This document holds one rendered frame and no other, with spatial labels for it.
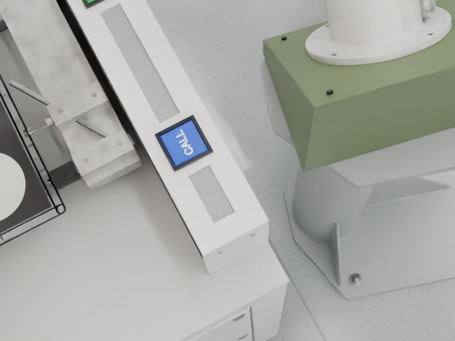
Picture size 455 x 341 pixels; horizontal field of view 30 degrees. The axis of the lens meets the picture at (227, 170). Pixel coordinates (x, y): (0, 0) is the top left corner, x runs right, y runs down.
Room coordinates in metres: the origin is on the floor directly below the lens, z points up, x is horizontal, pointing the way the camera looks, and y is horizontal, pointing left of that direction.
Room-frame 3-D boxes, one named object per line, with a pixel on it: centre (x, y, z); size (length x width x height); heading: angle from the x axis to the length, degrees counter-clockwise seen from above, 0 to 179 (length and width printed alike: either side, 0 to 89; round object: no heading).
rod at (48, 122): (0.42, 0.25, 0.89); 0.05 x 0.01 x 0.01; 111
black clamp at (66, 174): (0.35, 0.22, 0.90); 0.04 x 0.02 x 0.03; 111
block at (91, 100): (0.45, 0.19, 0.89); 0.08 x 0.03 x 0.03; 111
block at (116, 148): (0.37, 0.16, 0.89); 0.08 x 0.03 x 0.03; 111
